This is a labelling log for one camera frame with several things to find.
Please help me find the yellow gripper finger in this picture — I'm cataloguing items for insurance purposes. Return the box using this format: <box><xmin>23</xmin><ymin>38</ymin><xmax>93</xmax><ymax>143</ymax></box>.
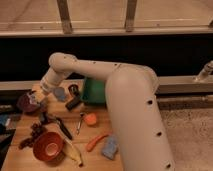
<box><xmin>36</xmin><ymin>92</ymin><xmax>47</xmax><ymax>102</ymax></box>

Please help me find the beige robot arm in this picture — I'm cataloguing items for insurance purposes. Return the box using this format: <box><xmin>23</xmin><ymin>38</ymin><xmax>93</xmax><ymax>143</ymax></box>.
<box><xmin>40</xmin><ymin>52</ymin><xmax>175</xmax><ymax>171</ymax></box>

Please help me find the red-brown bowl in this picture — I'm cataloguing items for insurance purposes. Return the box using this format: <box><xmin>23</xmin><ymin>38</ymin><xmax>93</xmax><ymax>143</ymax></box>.
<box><xmin>33</xmin><ymin>132</ymin><xmax>64</xmax><ymax>162</ymax></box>

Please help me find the blue-grey round lid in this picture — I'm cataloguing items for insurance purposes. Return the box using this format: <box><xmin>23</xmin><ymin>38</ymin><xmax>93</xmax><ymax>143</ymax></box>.
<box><xmin>53</xmin><ymin>87</ymin><xmax>66</xmax><ymax>102</ymax></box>

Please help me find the black tape roll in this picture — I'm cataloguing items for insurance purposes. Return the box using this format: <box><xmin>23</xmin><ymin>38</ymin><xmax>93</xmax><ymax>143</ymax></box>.
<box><xmin>68</xmin><ymin>84</ymin><xmax>80</xmax><ymax>96</ymax></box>

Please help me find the dark grape bunch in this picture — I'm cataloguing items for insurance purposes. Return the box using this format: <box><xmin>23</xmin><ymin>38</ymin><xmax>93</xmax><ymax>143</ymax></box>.
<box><xmin>18</xmin><ymin>123</ymin><xmax>46</xmax><ymax>149</ymax></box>

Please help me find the green plastic tray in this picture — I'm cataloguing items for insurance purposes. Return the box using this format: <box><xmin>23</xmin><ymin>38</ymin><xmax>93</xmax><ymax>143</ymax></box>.
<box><xmin>81</xmin><ymin>77</ymin><xmax>106</xmax><ymax>105</ymax></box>

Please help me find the orange round fruit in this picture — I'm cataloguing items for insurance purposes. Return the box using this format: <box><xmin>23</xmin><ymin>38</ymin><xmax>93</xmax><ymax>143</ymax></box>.
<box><xmin>83</xmin><ymin>113</ymin><xmax>97</xmax><ymax>126</ymax></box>

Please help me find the yellow banana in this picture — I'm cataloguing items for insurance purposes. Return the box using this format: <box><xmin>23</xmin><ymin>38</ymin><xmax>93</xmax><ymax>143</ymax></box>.
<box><xmin>62</xmin><ymin>138</ymin><xmax>83</xmax><ymax>167</ymax></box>

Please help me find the orange carrot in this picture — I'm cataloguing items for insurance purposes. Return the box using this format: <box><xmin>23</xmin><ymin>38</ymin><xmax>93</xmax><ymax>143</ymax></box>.
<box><xmin>85</xmin><ymin>133</ymin><xmax>108</xmax><ymax>152</ymax></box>

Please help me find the blue sponge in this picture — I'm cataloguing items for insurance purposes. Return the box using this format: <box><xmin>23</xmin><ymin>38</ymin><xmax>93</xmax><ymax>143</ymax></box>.
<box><xmin>101</xmin><ymin>135</ymin><xmax>118</xmax><ymax>160</ymax></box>

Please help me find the black handled knife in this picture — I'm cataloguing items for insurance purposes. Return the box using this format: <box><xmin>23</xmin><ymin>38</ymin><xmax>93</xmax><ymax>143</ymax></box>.
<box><xmin>48</xmin><ymin>115</ymin><xmax>73</xmax><ymax>140</ymax></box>

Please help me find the wooden window frame rail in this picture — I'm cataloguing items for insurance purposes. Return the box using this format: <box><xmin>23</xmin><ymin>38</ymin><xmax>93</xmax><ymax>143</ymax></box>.
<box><xmin>0</xmin><ymin>0</ymin><xmax>213</xmax><ymax>38</ymax></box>

